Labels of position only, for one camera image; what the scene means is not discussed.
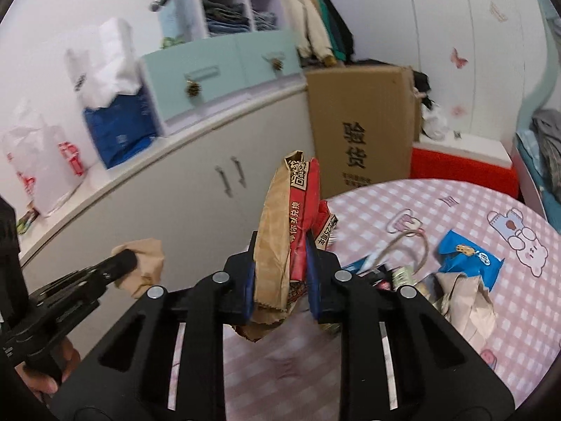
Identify large brown cardboard box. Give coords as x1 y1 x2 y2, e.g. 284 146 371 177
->
305 66 420 199

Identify red storage box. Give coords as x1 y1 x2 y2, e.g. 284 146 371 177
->
410 132 519 199

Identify teal drawer unit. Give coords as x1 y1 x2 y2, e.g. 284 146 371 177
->
141 31 303 136

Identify pink checkered tablecloth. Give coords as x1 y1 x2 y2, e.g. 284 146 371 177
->
223 180 560 420

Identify blue cookie snack bag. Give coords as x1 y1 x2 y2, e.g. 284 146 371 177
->
437 230 504 291

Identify blue shopping bag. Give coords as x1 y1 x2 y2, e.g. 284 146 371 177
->
83 87 158 169

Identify white red plastic bag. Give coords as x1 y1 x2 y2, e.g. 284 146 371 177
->
1 100 87 217

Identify person's left hand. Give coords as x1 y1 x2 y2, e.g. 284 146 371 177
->
14 336 82 404

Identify brown red snack bag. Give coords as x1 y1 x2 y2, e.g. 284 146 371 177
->
235 150 338 342

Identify bed with blue sheet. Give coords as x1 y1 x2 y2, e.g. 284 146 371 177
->
513 0 560 230

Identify grey blanket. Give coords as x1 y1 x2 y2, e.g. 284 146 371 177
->
533 109 561 201

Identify white cubby shelf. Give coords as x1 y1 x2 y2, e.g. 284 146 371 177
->
159 0 288 42

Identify brown paper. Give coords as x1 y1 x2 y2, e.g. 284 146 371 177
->
110 239 165 299

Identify white low cabinet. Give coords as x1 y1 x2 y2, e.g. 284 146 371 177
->
17 74 317 356

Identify white plastic bag on box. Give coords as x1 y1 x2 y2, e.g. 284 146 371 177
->
421 103 449 141

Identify crumpled beige paper bag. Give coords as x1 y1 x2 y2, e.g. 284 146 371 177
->
435 272 497 353

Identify hanging clothes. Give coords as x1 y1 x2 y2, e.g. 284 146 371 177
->
282 0 355 67

